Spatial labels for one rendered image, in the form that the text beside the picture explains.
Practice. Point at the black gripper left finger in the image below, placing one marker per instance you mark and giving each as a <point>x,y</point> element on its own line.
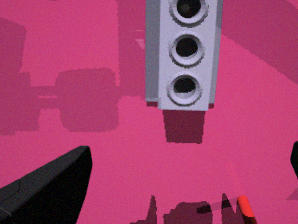
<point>52,194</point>

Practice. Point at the red peg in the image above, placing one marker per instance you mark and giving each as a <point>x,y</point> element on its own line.
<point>246,211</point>

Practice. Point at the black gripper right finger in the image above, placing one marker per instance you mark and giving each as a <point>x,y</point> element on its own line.
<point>294,158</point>

